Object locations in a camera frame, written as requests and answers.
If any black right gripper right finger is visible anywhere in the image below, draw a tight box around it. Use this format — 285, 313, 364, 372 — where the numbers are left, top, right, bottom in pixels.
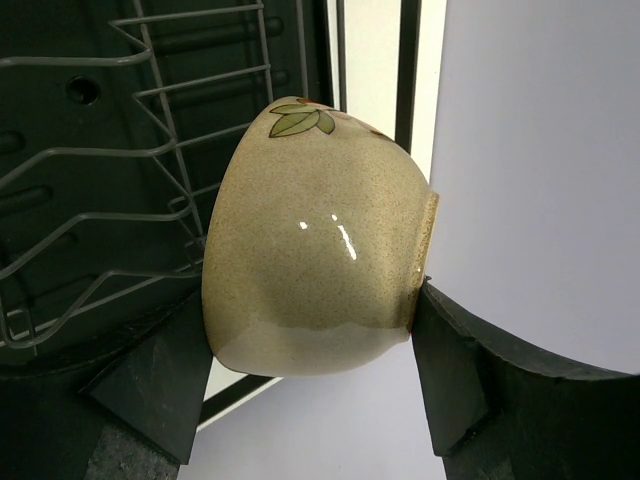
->
412, 283, 639, 479

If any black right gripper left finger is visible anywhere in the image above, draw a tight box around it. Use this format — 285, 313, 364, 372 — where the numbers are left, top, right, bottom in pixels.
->
1, 292, 212, 479

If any beige bowl with leaf pattern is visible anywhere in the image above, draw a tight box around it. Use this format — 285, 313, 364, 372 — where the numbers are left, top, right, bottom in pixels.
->
202, 96, 439, 377

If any wire dish rack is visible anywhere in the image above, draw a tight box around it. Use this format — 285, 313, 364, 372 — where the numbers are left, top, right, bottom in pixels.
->
1, 1, 333, 365

